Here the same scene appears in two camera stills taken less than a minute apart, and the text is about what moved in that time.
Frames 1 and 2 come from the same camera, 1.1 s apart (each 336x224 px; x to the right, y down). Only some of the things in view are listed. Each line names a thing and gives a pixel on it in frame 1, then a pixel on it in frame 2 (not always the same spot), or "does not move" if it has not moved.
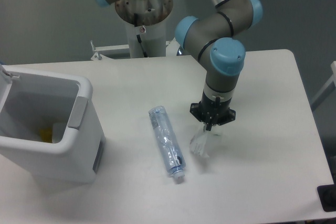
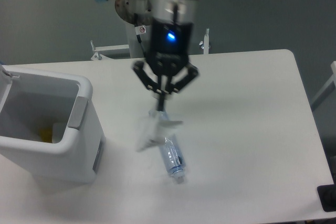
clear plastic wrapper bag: x=198 y=144 → x=153 y=129
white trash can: x=31 y=99 does not move
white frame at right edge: x=327 y=89 does not move
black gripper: x=212 y=112 → x=170 y=43
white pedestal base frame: x=171 y=48 does not move
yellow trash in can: x=46 y=135 does not move
